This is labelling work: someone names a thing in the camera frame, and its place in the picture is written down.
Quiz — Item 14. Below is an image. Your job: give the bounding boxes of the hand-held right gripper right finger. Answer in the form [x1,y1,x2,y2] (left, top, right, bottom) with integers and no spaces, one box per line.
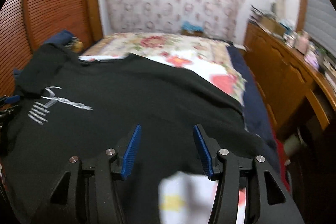
[193,124,305,224]

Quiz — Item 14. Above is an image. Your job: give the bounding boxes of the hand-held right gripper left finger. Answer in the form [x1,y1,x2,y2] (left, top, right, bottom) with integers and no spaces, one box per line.
[31,124,142,224]

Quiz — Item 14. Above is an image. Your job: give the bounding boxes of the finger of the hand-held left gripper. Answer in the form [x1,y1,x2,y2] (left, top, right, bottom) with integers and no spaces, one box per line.
[0,95,21,119]

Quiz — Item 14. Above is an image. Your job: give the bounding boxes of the black t-shirt silver print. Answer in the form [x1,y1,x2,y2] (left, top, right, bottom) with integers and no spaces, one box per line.
[0,43,280,224]

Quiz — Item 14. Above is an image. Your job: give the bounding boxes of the navy bed sheet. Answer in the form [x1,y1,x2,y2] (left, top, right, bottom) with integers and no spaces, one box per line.
[227,45,279,169]

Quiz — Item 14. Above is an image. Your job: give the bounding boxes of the white flower-print blanket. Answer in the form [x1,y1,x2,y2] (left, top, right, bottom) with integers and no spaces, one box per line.
[79,52,248,224]

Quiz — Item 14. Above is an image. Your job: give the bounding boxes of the navy folded cloth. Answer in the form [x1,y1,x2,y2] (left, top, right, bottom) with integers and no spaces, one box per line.
[43,30,74,46]

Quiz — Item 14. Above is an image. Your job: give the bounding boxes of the wooden louvered wardrobe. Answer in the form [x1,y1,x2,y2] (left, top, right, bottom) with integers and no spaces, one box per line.
[0,0,103,98]

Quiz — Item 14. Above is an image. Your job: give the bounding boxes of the wooden cabinet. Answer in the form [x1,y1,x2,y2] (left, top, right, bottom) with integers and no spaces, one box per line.
[244,21,336,136]

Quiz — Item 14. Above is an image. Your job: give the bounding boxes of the beige floral quilt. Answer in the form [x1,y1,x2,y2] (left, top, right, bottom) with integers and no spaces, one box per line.
[83,32,231,63]

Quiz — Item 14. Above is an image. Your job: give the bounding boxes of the small box with blue bags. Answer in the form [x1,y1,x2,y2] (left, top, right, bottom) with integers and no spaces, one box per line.
[181,21,205,36]

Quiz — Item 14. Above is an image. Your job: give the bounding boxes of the open cardboard box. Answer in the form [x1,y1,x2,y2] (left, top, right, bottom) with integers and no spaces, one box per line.
[259,15,286,36]

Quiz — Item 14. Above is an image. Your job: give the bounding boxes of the pink jug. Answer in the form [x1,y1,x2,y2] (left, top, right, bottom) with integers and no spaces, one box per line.
[294,31,311,54]

